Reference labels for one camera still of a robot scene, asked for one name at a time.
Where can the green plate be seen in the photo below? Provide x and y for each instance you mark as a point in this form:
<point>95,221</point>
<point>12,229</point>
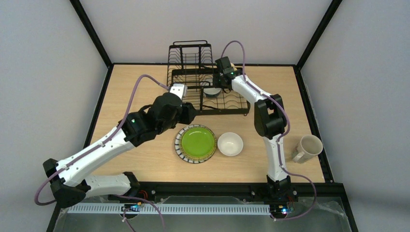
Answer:
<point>198,142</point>

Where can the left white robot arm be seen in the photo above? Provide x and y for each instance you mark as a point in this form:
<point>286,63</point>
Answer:
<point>71,179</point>

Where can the teal patterned white bowl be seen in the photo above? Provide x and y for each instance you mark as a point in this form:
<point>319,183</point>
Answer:
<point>211,92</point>

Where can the plain white bowl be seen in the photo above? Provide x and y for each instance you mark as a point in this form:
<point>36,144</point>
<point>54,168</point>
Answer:
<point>230,144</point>

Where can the yellow mug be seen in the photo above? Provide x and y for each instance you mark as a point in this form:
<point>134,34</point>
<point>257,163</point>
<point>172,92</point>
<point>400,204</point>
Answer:
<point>234,67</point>

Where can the beige mug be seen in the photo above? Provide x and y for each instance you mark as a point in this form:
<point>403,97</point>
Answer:
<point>308,147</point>

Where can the white slotted cable duct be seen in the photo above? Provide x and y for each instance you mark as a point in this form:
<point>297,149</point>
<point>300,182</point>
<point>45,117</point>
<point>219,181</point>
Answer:
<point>170,209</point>

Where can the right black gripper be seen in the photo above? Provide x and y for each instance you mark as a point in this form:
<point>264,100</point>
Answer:
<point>219,81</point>

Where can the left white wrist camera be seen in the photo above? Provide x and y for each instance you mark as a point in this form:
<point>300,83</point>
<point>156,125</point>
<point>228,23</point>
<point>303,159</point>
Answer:
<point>179,89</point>

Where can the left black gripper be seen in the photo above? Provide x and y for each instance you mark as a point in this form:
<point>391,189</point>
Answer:
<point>188,113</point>

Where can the black wire dish rack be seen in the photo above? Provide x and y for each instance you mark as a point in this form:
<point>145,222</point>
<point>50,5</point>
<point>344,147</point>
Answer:
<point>191,63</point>

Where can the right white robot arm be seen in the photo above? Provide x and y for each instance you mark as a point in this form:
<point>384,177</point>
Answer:
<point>270,122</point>

